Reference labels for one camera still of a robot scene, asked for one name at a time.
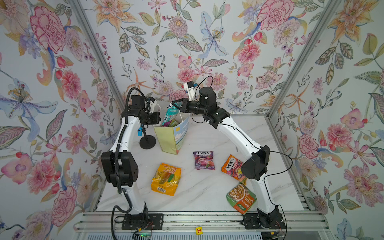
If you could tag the green Fox's candy bag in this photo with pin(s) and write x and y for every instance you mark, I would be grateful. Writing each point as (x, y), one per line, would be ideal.
(173, 123)

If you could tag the purple grape candy bag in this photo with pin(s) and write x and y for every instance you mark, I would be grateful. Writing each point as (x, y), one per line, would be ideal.
(166, 124)

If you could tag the purple Fox's candy bag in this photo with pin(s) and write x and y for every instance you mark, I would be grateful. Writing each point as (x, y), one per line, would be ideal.
(204, 160)

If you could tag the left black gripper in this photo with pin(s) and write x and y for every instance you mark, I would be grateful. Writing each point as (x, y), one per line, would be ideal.
(154, 120)

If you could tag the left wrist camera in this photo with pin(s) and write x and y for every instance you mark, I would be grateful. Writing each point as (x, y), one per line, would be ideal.
(152, 103)

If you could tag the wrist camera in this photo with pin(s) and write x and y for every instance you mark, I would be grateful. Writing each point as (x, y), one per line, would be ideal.
(190, 89)
(152, 103)

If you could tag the orange Fox's candy bag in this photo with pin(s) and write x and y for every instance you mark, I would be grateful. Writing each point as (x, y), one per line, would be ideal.
(232, 167)

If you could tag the teal Fox's candy bag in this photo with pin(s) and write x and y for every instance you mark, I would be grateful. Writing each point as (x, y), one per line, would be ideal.
(171, 113)

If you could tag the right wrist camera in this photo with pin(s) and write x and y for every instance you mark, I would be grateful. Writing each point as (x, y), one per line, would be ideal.
(190, 89)

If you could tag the painted landscape paper bag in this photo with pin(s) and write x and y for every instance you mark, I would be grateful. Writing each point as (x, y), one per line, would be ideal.
(171, 139)

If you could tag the green orange noodle packet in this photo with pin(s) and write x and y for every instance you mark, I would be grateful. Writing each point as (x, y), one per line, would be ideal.
(241, 198)

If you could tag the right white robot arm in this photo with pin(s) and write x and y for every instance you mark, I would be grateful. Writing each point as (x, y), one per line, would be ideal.
(257, 156)

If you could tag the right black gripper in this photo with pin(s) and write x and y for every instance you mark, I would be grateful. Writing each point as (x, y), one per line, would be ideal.
(186, 104)

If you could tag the yellow marker cube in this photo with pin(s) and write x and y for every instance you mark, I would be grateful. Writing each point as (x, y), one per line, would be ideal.
(199, 231)

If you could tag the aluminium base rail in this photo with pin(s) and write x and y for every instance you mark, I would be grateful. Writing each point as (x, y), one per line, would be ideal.
(294, 221)

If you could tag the yellow gummy candy bag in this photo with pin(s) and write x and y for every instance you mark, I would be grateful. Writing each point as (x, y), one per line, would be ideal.
(166, 179)

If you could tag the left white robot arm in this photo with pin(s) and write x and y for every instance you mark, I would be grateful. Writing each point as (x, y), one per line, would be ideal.
(120, 167)

